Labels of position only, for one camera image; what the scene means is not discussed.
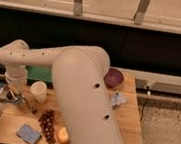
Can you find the dark metal gripper finger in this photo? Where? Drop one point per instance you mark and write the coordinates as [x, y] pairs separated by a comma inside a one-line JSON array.
[[32, 109]]

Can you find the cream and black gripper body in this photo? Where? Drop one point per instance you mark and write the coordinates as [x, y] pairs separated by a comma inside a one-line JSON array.
[[15, 86]]

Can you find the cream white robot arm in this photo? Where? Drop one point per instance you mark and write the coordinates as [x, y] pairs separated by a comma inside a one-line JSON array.
[[77, 76]]

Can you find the bunch of dark grapes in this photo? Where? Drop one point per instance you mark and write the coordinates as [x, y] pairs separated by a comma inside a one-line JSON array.
[[46, 121]]

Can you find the green mat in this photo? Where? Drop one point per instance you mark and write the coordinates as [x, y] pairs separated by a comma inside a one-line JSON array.
[[38, 73]]

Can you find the white paper cup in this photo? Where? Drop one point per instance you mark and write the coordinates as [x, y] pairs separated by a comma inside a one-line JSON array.
[[39, 90]]

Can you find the blue sponge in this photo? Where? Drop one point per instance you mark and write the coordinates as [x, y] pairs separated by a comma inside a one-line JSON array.
[[28, 134]]

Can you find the yellow orange fruit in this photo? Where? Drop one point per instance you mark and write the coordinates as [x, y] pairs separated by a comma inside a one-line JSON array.
[[62, 136]]

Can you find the crumpled grey-white wrapper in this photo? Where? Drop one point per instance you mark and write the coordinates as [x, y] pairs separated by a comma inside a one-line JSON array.
[[117, 99]]

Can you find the right grey metal post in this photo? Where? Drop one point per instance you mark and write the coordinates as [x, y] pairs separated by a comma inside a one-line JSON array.
[[140, 12]]

